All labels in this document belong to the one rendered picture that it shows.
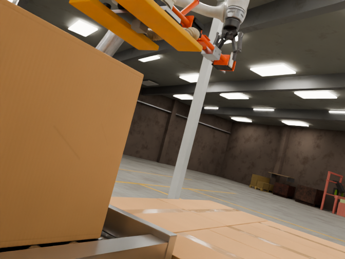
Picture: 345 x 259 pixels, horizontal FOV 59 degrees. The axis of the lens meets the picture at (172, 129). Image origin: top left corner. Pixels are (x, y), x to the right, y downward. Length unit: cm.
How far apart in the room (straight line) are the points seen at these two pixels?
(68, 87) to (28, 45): 10
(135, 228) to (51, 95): 36
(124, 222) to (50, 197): 21
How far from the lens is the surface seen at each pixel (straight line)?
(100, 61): 66
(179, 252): 84
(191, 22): 121
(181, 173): 433
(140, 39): 113
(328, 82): 954
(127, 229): 77
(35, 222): 65
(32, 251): 52
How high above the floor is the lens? 78
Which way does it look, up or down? 4 degrees up
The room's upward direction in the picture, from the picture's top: 15 degrees clockwise
